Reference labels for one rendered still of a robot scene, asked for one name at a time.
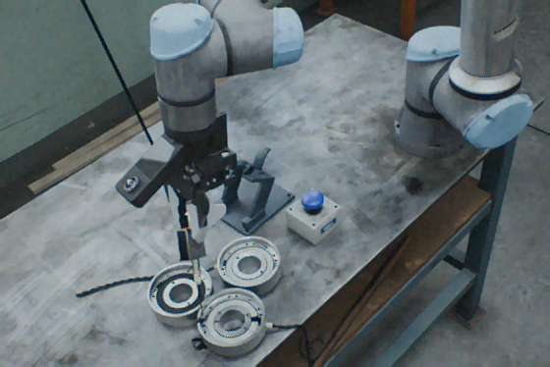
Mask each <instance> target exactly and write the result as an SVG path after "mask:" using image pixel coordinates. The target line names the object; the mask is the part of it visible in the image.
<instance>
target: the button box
mask: <svg viewBox="0 0 550 367"><path fill-rule="evenodd" d="M323 196H324V195H323ZM286 222H287V227H288V228H289V229H292V230H293V231H294V232H295V233H297V234H298V235H299V236H302V237H303V238H305V239H306V240H307V241H308V242H311V243H312V244H314V246H316V245H317V244H318V243H319V242H321V241H322V240H324V239H325V238H326V237H327V236H329V235H330V234H331V233H332V232H334V231H335V229H336V228H338V227H340V226H341V225H342V207H341V206H340V205H338V204H336V203H335V202H334V201H333V200H329V199H328V198H327V197H326V196H324V202H323V204H322V205H321V207H318V208H315V209H308V208H306V207H303V206H302V204H301V200H300V199H299V200H297V201H296V202H294V203H293V205H291V206H290V207H289V208H286Z"/></svg>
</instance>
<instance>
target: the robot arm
mask: <svg viewBox="0 0 550 367"><path fill-rule="evenodd" d="M195 1H196V3H197V4H198V5H195V4H191V3H190V4H187V5H185V4H182V3H177V4H172V5H168V6H166V7H162V8H160V9H159V10H158V11H156V12H155V13H154V14H153V16H152V18H151V20H150V35H151V54H152V58H153V65H154V71H155V77H156V83H157V95H158V101H159V108H160V114H161V121H162V123H163V131H164V132H163V134H162V135H161V136H160V137H159V138H157V139H156V141H155V142H154V143H153V144H152V145H151V146H150V148H149V149H148V150H147V151H146V152H144V153H143V155H142V156H141V157H140V159H138V160H137V162H136V163H135V164H134V165H133V166H131V168H130V169H129V170H128V172H127V173H125V174H124V176H123V177H122V178H121V179H120V180H118V182H117V184H116V188H117V190H118V193H120V194H121V195H122V196H123V197H124V199H125V200H127V201H128V202H130V203H131V205H133V206H134V207H137V208H142V207H143V206H144V205H145V204H146V203H147V202H148V201H149V200H150V198H151V197H152V196H153V195H154V194H155V193H156V192H157V191H158V190H159V188H160V187H161V186H163V187H164V190H165V193H166V196H167V199H168V202H169V203H170V207H171V210H172V213H173V214H174V216H175V218H176V221H177V224H178V226H179V228H181V229H183V228H188V221H187V215H185V214H186V213H187V212H188V213H189V215H190V228H191V230H192V234H191V237H192V238H193V239H194V240H195V241H197V242H198V243H201V242H203V241H204V239H205V237H206V234H207V231H208V229H209V228H211V227H212V226H213V225H214V224H215V223H216V222H217V221H219V220H220V219H221V218H222V217H223V216H224V214H225V213H226V206H225V205H224V204H214V203H213V200H212V196H211V195H210V193H206V192H208V191H209V190H210V189H211V190H213V189H215V188H217V186H221V185H223V184H224V186H228V185H230V184H232V183H233V182H235V181H237V180H238V176H237V155H236V152H234V151H232V150H231V148H229V146H228V130H227V113H226V112H224V111H219V110H217V103H216V90H215V79H220V78H224V77H233V76H238V75H243V74H247V73H252V72H257V71H261V70H271V69H272V70H276V69H277V68H279V67H282V66H286V65H289V64H293V63H296V62H297V61H298V60H299V59H300V57H301V55H302V54H303V49H304V35H303V26H302V24H301V21H300V17H299V16H298V14H297V13H296V12H295V11H293V9H291V8H280V9H278V8H276V7H275V8H273V10H267V9H266V7H265V6H264V4H266V2H267V1H269V0H195ZM521 5H522V0H462V11H461V27H450V26H434V27H429V28H427V29H424V30H422V31H420V32H417V33H415V34H414V36H413V37H412V38H411V39H410V41H409V43H408V53H407V54H406V58H407V70H406V84H405V99H404V103H403V106H402V108H401V110H400V111H399V113H398V115H397V118H396V122H395V126H394V137H395V138H396V140H397V144H398V145H400V146H401V147H402V148H403V149H404V150H405V151H407V152H409V153H410V154H413V155H416V156H418V157H422V158H427V159H440V158H446V157H449V156H452V155H454V154H456V153H458V152H461V151H462V149H463V148H465V146H467V145H468V143H471V144H472V145H473V146H474V147H476V148H479V149H482V150H488V149H493V148H496V147H499V146H502V145H504V144H506V143H507V142H508V141H510V140H511V139H513V138H514V137H516V136H517V135H518V133H520V132H521V131H522V130H523V128H524V127H525V126H526V125H527V123H528V122H529V119H530V117H531V115H532V113H533V104H532V101H530V100H529V98H528V95H526V94H523V93H522V82H523V79H522V75H523V69H522V64H521V63H520V62H519V61H518V60H516V57H515V52H516V45H517V38H518V32H519V25H520V12H521ZM226 152H229V153H230V154H228V155H226V156H224V157H223V155H222V153H226ZM231 163H233V169H234V175H232V176H231V177H230V178H228V179H227V180H226V176H228V175H230V169H228V168H226V166H228V165H230V164H231ZM186 206H187V207H186ZM187 210H188V211H187Z"/></svg>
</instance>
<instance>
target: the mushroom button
mask: <svg viewBox="0 0 550 367"><path fill-rule="evenodd" d="M323 202H324V196H323V194H322V193H321V192H319V191H317V190H309V191H307V192H306V193H304V194H303V195H302V197H301V204H302V206H303V207H306V208H308V209H315V208H318V207H321V205H322V204H323Z"/></svg>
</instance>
